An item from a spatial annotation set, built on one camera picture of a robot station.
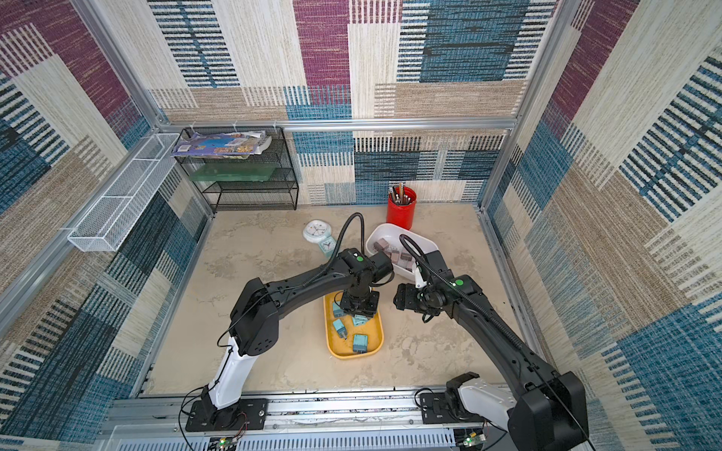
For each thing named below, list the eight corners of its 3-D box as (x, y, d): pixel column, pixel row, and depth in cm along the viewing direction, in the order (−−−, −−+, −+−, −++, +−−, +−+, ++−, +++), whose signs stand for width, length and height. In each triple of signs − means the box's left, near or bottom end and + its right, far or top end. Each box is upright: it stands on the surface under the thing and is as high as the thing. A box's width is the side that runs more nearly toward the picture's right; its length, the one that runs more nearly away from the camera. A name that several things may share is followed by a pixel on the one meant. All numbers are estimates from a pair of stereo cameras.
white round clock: (312, 246, 110) (311, 241, 107) (298, 232, 114) (297, 227, 112) (333, 232, 114) (332, 227, 112) (318, 219, 119) (317, 214, 116)
